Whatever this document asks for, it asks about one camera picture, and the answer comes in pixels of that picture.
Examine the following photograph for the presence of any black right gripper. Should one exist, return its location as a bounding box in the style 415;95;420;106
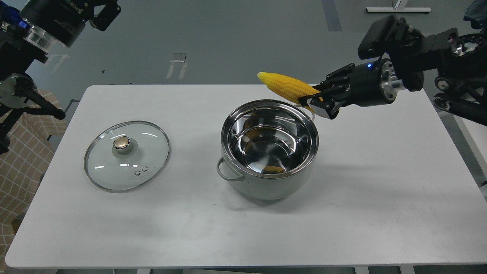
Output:
298;59;399;120

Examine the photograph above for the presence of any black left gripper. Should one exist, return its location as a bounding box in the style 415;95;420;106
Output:
20;0;121;48

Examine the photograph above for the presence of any yellow corn cob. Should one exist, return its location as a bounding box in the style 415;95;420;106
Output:
257;72;318;104

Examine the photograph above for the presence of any glass pot lid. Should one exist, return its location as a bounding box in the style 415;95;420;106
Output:
83;120;171;193

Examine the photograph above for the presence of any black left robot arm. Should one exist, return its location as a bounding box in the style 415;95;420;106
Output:
0;0;121;154

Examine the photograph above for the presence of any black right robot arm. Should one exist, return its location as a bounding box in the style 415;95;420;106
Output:
298;27;486;125

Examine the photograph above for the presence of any stainless steel cooking pot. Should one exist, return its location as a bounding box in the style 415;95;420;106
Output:
216;99;319;201

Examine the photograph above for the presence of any white table leg base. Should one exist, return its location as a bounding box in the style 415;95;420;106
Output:
365;0;432;14

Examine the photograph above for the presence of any dark object at right edge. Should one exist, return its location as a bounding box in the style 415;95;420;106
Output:
463;0;487;30

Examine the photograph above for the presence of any beige checkered cloth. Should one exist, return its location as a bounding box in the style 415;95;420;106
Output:
0;114;67;272

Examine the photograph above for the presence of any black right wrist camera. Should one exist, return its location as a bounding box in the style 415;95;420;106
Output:
358;15;398;60

